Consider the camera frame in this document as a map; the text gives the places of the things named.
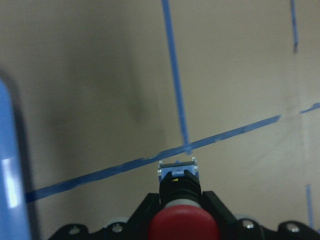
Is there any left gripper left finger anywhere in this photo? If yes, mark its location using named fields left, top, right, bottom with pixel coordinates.
left=127, top=193, right=161, bottom=229

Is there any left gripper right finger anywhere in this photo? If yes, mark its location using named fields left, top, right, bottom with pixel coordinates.
left=201, top=191, right=237, bottom=227

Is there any red emergency stop button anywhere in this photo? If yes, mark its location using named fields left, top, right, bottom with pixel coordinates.
left=147, top=157, right=221, bottom=240

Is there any blue plastic tray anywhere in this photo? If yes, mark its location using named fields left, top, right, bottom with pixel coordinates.
left=0, top=80, right=32, bottom=240

